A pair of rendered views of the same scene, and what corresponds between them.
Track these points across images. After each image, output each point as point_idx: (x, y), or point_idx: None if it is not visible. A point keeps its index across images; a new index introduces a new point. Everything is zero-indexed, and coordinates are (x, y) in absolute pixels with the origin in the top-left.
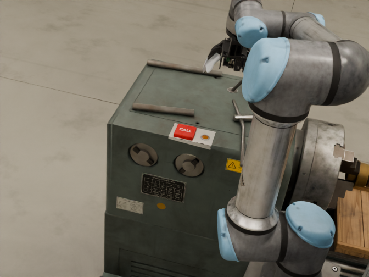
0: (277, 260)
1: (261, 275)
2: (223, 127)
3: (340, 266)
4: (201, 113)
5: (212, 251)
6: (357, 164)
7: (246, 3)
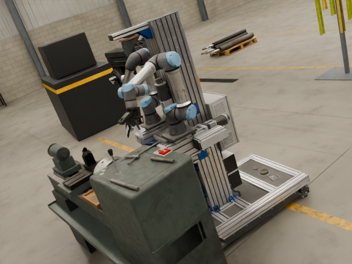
0: None
1: (185, 130)
2: (146, 155)
3: None
4: (147, 161)
5: None
6: None
7: (136, 85)
